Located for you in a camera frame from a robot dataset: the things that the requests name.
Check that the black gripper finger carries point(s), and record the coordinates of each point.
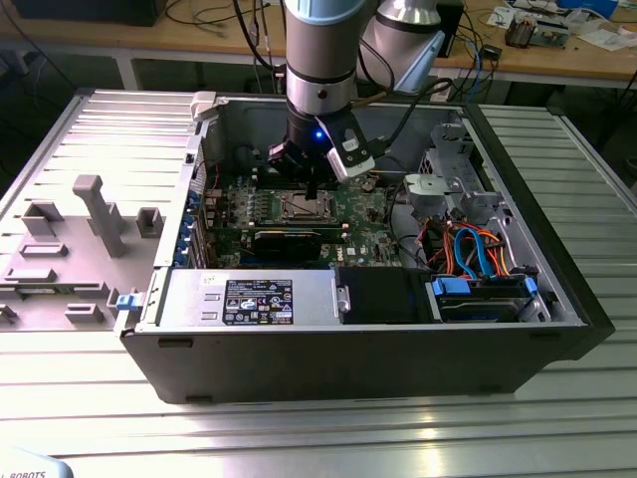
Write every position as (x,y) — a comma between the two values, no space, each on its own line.
(319,176)
(283,157)

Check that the metal locking lever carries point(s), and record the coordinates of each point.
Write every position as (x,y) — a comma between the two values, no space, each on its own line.
(308,219)

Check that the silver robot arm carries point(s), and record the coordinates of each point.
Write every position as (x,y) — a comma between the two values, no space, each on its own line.
(321,65)

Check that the CPU socket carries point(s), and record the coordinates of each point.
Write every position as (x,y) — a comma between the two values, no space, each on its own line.
(287,217)

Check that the copper CPU cooler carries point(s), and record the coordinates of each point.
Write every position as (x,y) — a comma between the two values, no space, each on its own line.
(520,32)

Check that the green motherboard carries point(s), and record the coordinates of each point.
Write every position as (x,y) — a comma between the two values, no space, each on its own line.
(368,234)

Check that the graphics card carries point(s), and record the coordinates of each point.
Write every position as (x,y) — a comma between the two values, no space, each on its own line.
(288,246)

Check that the grey case release latch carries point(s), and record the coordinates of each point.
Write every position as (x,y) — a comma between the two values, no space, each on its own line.
(203,105)

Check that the blue card retention clip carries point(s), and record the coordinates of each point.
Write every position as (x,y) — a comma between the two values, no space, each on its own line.
(183,254)
(188,228)
(194,200)

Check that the grey metal drive cage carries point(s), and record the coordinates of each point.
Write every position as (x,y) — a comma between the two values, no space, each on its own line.
(428,185)

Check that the grey power supply unit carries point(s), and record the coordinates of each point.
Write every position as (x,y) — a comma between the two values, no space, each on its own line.
(199,299)

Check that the wooden workbench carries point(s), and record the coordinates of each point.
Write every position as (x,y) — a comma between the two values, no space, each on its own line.
(149,42)

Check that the black PC case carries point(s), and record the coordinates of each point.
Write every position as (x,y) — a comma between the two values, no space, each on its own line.
(298,368)

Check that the small black adapter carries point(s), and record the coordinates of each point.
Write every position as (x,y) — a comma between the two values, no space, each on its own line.
(491,53)

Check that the hard disk blue carrier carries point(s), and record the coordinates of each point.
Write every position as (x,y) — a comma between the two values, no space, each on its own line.
(478,309)

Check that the blue plastic clip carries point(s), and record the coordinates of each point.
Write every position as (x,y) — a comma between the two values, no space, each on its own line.
(127,302)

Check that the grey parts rack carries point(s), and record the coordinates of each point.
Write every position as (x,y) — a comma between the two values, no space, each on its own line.
(74,279)

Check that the black box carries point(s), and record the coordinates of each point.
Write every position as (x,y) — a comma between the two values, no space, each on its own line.
(84,12)

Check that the grey electronic device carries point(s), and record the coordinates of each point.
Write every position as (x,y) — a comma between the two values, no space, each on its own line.
(552,35)

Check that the white paper sheets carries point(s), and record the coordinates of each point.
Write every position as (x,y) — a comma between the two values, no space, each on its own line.
(604,40)

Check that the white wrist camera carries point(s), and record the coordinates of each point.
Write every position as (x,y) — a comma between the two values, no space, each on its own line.
(351,169)

